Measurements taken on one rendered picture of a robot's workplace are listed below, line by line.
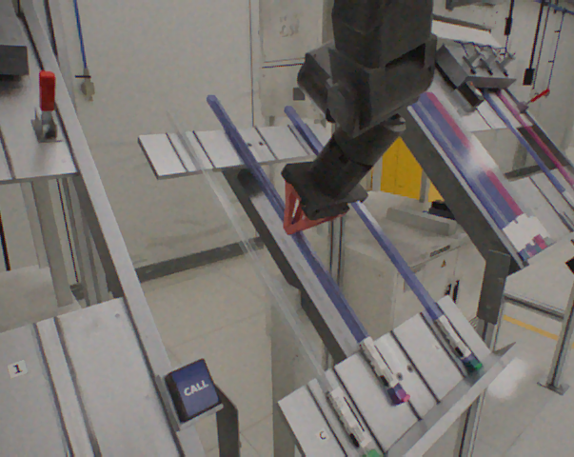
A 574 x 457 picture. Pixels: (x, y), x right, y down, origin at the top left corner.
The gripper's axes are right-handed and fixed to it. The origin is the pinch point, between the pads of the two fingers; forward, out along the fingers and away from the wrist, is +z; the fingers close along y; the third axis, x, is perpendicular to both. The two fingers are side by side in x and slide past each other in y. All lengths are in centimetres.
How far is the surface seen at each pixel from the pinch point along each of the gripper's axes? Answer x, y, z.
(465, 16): -53, -106, -17
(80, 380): 6.1, 27.6, 9.9
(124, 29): -174, -53, 76
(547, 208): 13, -89, 1
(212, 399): 14.3, 18.1, 5.3
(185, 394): 12.7, 20.4, 5.3
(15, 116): -28.5, 25.3, 6.5
